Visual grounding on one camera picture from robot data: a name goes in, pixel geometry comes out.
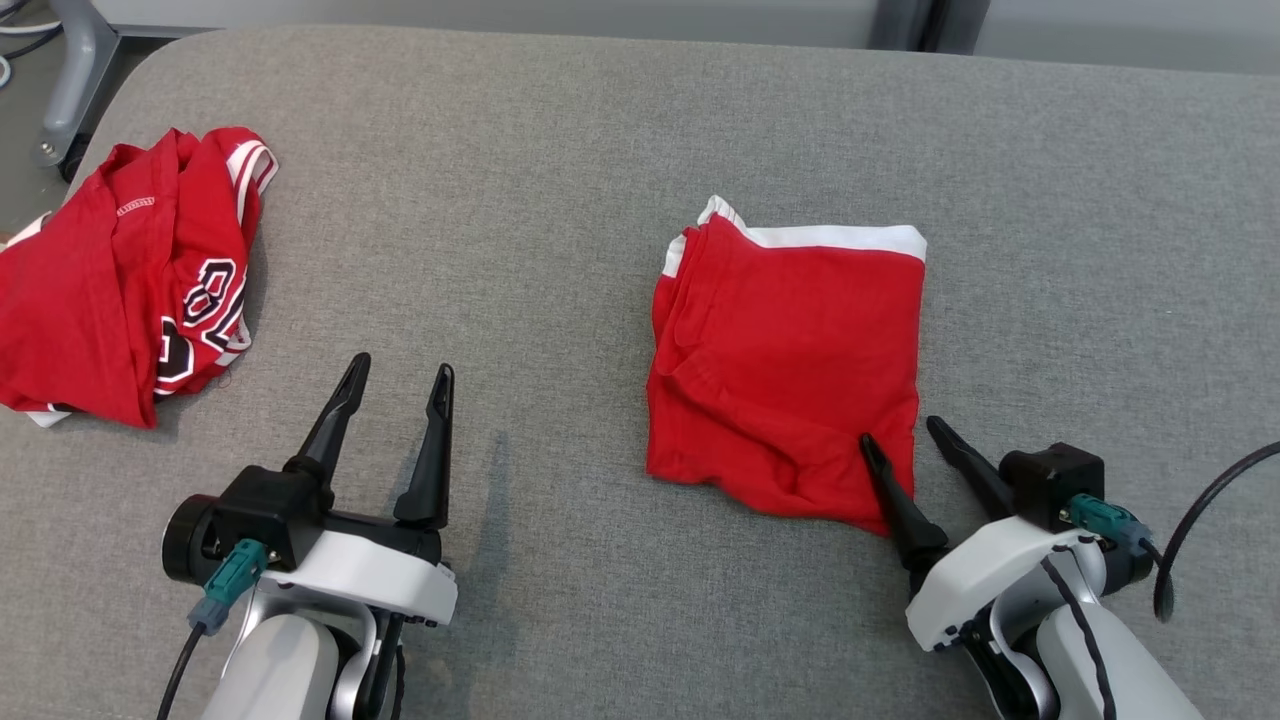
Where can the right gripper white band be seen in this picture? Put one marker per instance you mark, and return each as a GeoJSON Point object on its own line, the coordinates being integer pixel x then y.
{"type": "Point", "coordinates": [985, 565]}

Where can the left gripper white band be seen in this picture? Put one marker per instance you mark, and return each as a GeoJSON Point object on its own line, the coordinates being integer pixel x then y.
{"type": "Point", "coordinates": [370, 575]}

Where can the grey partition post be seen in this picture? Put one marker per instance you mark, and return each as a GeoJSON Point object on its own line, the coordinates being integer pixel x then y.
{"type": "Point", "coordinates": [930, 22]}

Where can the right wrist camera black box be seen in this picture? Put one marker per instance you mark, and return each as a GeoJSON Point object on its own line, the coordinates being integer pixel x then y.
{"type": "Point", "coordinates": [1050, 480]}

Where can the red shorts white trim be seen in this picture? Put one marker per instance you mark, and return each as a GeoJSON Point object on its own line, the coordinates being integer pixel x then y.
{"type": "Point", "coordinates": [790, 370]}

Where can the red jersey black number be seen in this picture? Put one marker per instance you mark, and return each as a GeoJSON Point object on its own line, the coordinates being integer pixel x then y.
{"type": "Point", "coordinates": [90, 300]}

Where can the grey metal stand leg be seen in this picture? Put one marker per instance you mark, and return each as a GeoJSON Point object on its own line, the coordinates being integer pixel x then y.
{"type": "Point", "coordinates": [75, 70]}

